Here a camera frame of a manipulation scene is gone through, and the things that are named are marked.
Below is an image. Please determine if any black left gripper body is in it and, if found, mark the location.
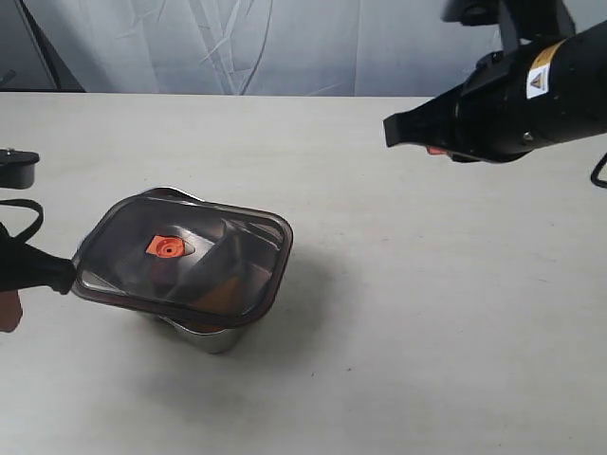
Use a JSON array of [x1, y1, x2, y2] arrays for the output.
[[1, 226, 76, 295]]

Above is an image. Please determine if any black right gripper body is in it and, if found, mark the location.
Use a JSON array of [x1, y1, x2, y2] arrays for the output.
[[383, 44, 536, 163]]

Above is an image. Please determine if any dark transparent box lid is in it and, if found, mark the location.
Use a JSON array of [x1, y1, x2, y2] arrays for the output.
[[71, 187, 293, 328]]

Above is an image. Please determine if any yellow toy cheese wedge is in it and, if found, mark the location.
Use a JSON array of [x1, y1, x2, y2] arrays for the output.
[[193, 277, 242, 315]]

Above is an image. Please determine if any red toy sausage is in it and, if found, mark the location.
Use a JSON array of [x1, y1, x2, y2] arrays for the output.
[[148, 257, 181, 294]]

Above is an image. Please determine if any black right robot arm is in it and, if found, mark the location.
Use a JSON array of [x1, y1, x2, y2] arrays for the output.
[[383, 23, 606, 163]]

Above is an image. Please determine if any white backdrop curtain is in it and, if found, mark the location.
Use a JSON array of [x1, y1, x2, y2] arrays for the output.
[[18, 0, 504, 99]]

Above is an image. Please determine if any stainless steel lunch box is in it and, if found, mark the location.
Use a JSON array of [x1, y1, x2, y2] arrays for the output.
[[143, 187, 293, 354]]

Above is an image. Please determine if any dark panel at left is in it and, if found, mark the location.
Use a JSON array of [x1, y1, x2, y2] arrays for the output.
[[1, 0, 84, 93]]

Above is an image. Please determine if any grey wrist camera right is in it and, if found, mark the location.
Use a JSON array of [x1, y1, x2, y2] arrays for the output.
[[441, 0, 577, 53]]

